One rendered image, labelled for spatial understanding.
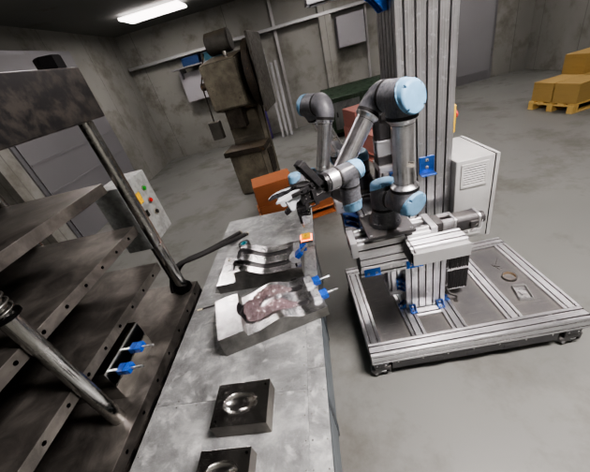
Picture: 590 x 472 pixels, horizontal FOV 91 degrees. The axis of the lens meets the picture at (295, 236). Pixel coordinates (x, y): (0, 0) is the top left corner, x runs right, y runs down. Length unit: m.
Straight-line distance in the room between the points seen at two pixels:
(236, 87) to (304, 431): 4.27
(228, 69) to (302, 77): 4.52
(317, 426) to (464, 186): 1.26
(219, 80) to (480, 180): 3.82
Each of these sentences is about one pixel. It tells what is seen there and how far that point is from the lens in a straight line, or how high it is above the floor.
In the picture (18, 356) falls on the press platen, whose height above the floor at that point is 1.27.
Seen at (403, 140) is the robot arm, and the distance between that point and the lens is 1.20.
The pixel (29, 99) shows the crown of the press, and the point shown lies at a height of 1.92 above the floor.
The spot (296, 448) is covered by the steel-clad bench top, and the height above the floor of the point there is 0.80.
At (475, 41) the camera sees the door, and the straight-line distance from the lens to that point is 10.22.
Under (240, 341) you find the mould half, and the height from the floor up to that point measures 0.86.
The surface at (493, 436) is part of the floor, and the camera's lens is 2.05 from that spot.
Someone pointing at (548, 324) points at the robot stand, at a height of 0.23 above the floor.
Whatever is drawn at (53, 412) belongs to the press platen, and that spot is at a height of 1.04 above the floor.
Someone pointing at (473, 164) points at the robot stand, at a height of 1.20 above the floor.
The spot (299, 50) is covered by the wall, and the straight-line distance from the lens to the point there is 8.95.
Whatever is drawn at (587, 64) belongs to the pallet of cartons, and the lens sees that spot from 7.26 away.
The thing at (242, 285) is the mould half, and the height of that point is 0.84.
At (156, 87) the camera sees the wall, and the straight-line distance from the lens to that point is 9.60.
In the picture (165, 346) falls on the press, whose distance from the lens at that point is 1.67.
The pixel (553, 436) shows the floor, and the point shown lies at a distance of 2.14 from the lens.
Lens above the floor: 1.84
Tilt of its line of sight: 31 degrees down
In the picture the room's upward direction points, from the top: 16 degrees counter-clockwise
